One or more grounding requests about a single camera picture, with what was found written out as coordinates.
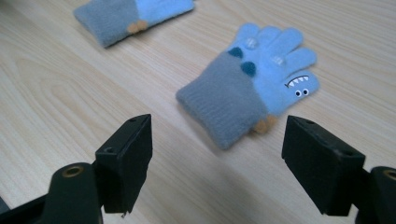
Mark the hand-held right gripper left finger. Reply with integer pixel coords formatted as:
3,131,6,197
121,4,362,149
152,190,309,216
94,113,154,217

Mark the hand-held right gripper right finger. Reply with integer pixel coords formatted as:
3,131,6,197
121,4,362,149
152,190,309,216
281,115,366,217

